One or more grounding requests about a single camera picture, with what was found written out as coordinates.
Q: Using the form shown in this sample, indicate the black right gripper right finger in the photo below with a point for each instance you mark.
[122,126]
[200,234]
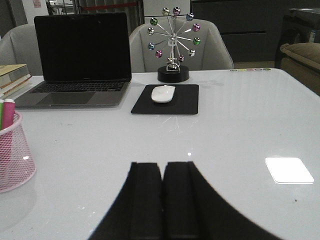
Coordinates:
[193,210]

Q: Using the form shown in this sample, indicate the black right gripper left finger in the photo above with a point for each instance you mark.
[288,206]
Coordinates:
[136,213]

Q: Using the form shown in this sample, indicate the pink highlighter pen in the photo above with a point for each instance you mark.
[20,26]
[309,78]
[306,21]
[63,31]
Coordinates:
[7,120]

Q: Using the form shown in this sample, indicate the green highlighter pen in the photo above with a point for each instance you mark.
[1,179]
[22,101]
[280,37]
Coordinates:
[1,112]

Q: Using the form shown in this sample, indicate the pink mesh pen holder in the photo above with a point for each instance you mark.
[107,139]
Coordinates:
[16,162]

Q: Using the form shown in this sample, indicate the black mouse pad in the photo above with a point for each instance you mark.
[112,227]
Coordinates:
[184,102]

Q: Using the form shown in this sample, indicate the white computer mouse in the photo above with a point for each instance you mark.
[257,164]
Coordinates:
[163,93]

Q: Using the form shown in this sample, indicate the ferris wheel desk ornament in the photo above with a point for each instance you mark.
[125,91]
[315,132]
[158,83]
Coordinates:
[173,71]

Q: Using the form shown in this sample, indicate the grey laptop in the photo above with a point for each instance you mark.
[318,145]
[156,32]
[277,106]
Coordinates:
[85,60]

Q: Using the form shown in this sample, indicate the grey armchair right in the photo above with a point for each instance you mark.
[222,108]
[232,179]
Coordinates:
[148,53]

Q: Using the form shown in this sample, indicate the grey armchair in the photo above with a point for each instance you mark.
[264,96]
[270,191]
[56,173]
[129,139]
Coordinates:
[20,46]
[148,53]

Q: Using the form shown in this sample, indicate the bottom book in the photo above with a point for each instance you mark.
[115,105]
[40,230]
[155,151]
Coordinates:
[13,90]

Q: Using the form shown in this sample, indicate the middle book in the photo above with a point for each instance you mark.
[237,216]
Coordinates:
[14,84]

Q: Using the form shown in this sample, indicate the top yellow book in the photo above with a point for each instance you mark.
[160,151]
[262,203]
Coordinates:
[12,72]

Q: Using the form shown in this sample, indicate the grey armchair left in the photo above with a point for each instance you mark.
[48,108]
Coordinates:
[20,46]

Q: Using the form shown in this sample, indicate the dark side table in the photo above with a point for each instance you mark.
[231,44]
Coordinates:
[299,25]

